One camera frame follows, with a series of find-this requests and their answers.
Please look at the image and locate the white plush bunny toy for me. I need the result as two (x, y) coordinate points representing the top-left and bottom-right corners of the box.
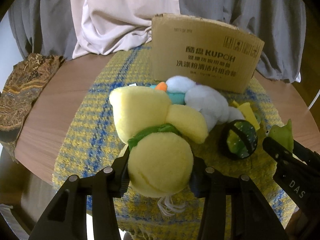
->
(165, 76), (244, 131)

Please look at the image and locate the brown patterned cushion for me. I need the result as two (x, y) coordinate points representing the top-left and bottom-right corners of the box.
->
(1, 53), (65, 161)

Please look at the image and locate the yellow blue woven mat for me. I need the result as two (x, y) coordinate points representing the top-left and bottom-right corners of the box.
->
(52, 44), (296, 239)

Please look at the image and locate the white cable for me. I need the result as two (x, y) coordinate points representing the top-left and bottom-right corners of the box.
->
(307, 88), (320, 111)

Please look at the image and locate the green dotted fabric ball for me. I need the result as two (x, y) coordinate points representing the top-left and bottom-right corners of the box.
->
(218, 120), (258, 160)

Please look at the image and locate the yellow plastic cup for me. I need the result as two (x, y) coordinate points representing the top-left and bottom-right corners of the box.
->
(232, 101), (261, 131)

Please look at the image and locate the green plush toy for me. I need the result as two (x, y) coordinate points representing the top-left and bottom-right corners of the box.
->
(266, 119), (294, 153)

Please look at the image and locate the cardboard box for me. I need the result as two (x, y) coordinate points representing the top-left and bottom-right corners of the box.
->
(151, 14), (265, 94)

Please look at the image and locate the yellow plush duck toy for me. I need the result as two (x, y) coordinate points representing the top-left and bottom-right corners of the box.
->
(109, 86), (208, 198)

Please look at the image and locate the grey and white bedsheet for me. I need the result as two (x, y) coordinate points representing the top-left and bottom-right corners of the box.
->
(8, 0), (306, 83)

